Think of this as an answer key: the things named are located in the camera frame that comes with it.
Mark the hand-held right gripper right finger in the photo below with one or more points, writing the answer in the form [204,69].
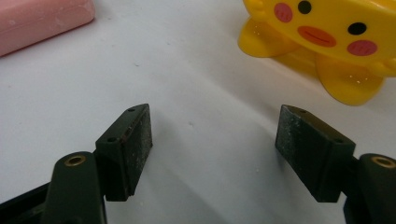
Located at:
[317,155]

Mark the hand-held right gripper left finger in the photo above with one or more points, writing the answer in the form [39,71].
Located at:
[121,155]

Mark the yellow duck soap holder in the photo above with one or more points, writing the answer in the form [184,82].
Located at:
[323,40]

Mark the pink soap bar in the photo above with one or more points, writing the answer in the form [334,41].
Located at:
[37,23]

